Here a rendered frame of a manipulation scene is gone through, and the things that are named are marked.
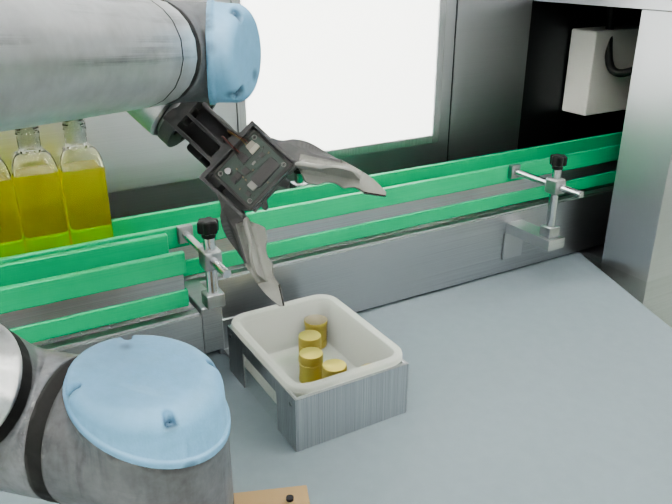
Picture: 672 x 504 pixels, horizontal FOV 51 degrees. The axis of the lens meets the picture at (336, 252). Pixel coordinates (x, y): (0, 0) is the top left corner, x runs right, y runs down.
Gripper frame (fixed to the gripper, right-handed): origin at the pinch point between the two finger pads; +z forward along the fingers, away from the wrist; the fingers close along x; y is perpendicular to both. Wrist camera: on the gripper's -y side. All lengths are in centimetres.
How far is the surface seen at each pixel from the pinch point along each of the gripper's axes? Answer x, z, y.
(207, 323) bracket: -19.2, -5.2, -27.1
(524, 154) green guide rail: 41, 17, -72
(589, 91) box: 63, 20, -82
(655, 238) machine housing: 43, 44, -60
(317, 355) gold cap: -12.2, 9.0, -27.7
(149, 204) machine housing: -15, -27, -50
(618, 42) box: 75, 17, -81
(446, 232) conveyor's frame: 16, 14, -56
